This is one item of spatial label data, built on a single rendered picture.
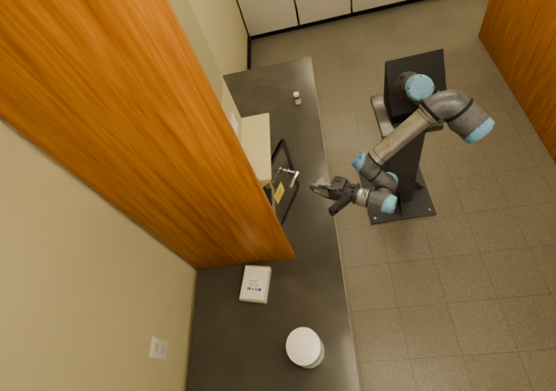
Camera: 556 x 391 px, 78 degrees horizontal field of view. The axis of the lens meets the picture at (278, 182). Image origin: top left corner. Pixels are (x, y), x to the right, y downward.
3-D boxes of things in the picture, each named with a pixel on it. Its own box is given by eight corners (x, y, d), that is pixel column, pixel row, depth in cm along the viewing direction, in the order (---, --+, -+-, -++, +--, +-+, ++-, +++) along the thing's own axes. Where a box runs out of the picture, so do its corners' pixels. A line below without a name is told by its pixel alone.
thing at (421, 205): (417, 163, 281) (434, 78, 207) (436, 214, 254) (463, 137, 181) (358, 174, 288) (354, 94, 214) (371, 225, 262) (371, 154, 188)
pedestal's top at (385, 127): (424, 89, 204) (425, 84, 201) (442, 129, 186) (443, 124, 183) (370, 101, 209) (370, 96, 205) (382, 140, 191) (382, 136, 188)
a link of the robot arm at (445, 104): (453, 77, 117) (348, 169, 140) (475, 99, 118) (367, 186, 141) (446, 72, 127) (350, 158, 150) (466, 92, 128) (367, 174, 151)
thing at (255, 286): (241, 301, 156) (238, 299, 153) (247, 267, 164) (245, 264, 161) (266, 303, 153) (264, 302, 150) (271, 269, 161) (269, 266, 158)
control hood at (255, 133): (247, 197, 129) (239, 183, 121) (248, 133, 147) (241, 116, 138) (277, 193, 127) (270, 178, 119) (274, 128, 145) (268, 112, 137)
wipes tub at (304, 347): (294, 369, 137) (286, 366, 125) (292, 335, 144) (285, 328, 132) (326, 368, 135) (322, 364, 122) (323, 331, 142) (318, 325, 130)
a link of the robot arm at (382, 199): (396, 204, 142) (391, 219, 137) (370, 197, 146) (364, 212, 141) (399, 191, 137) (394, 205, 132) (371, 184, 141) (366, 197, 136)
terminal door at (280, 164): (274, 238, 164) (251, 197, 131) (299, 186, 177) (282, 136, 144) (275, 239, 164) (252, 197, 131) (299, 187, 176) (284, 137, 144)
